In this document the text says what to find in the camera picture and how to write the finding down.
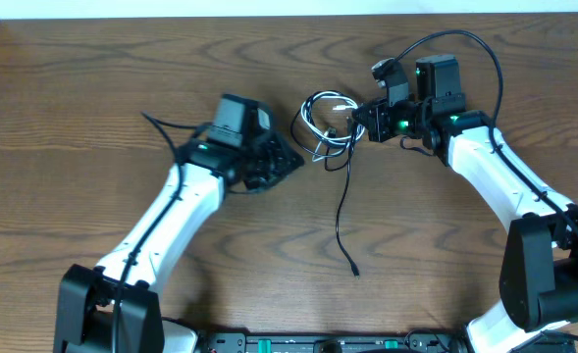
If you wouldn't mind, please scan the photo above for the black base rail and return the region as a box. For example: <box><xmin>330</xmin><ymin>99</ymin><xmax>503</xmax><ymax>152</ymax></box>
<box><xmin>170</xmin><ymin>331</ymin><xmax>577</xmax><ymax>353</ymax></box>

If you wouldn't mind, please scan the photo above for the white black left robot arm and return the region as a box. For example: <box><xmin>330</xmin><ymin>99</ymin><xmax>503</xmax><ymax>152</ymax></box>
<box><xmin>53</xmin><ymin>132</ymin><xmax>304</xmax><ymax>352</ymax></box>

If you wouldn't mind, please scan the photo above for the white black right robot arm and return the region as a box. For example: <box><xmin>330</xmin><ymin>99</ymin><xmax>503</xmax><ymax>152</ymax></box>
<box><xmin>352</xmin><ymin>55</ymin><xmax>578</xmax><ymax>352</ymax></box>

